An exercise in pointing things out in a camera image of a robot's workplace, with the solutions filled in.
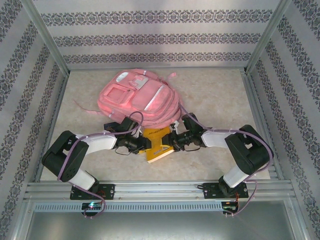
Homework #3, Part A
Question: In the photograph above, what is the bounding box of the long aluminium base rail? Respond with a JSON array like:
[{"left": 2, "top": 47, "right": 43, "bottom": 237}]
[{"left": 23, "top": 181, "right": 294, "bottom": 201}]

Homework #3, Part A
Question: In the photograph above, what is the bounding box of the yellow book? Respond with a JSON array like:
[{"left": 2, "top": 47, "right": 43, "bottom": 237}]
[{"left": 139, "top": 125, "right": 176, "bottom": 165}]

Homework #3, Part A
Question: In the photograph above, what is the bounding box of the grey sheet metal panel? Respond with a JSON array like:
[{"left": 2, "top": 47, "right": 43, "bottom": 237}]
[{"left": 23, "top": 211, "right": 305, "bottom": 240}]

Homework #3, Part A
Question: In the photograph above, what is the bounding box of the controller board with LED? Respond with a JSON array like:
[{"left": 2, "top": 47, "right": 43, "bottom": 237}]
[
  {"left": 81, "top": 202, "right": 103, "bottom": 211},
  {"left": 221, "top": 201, "right": 240, "bottom": 214}
]

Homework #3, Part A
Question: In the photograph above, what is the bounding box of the slotted grey cable duct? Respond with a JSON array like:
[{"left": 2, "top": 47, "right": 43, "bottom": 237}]
[{"left": 33, "top": 201, "right": 224, "bottom": 213}]

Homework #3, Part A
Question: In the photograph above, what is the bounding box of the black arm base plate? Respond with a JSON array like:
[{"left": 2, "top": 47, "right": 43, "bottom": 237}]
[
  {"left": 197, "top": 182, "right": 249, "bottom": 201},
  {"left": 69, "top": 183, "right": 116, "bottom": 201}
]

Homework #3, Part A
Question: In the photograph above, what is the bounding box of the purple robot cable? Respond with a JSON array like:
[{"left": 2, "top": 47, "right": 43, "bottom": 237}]
[
  {"left": 56, "top": 111, "right": 145, "bottom": 221},
  {"left": 178, "top": 103, "right": 275, "bottom": 219}
]

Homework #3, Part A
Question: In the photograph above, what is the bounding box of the aluminium side rail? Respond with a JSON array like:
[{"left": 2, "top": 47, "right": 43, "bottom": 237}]
[
  {"left": 34, "top": 72, "right": 70, "bottom": 183},
  {"left": 240, "top": 70, "right": 294, "bottom": 182}
]

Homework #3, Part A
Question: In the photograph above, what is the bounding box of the pink school backpack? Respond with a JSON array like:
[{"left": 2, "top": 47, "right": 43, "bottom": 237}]
[{"left": 73, "top": 68, "right": 186, "bottom": 127}]

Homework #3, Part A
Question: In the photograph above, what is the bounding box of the aluminium frame post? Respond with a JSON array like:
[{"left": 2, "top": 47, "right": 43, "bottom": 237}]
[
  {"left": 19, "top": 0, "right": 70, "bottom": 77},
  {"left": 244, "top": 0, "right": 294, "bottom": 76}
]

